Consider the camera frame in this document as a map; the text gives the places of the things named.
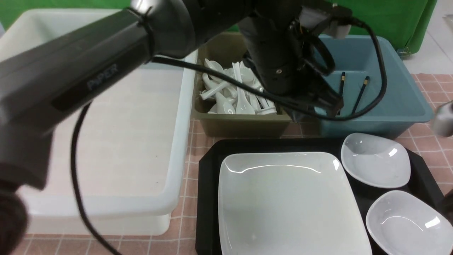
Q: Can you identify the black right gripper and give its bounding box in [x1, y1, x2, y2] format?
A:
[432, 101, 453, 137]

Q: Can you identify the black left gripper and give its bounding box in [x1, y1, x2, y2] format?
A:
[244, 21, 344, 117]

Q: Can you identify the small white bowl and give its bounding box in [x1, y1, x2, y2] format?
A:
[341, 133, 411, 189]
[365, 190, 453, 255]

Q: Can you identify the black chopstick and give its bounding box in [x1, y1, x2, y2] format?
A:
[337, 72, 346, 116]
[351, 76, 369, 115]

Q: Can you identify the large white square plate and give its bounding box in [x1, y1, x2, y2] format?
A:
[218, 152, 372, 255]

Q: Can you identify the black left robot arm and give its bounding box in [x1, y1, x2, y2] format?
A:
[1, 0, 352, 255]

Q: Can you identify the pink checkered tablecloth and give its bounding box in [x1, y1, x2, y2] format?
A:
[13, 74, 452, 255]

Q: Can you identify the olive plastic bin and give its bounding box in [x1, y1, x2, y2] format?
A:
[191, 32, 291, 138]

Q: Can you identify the white spoon upright centre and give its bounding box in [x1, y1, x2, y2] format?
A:
[232, 62, 256, 115]

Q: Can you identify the white spoon across pile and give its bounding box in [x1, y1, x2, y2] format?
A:
[201, 80, 230, 100]

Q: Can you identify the teal plastic bin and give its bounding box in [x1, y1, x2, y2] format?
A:
[319, 34, 434, 139]

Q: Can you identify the green backdrop cloth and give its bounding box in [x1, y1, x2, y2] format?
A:
[0, 0, 437, 53]

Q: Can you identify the large white plastic bin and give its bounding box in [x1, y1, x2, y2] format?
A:
[1, 9, 195, 236]

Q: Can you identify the black serving tray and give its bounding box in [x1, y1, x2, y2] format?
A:
[195, 138, 452, 255]

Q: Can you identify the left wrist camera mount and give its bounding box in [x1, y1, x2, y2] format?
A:
[299, 5, 353, 39]

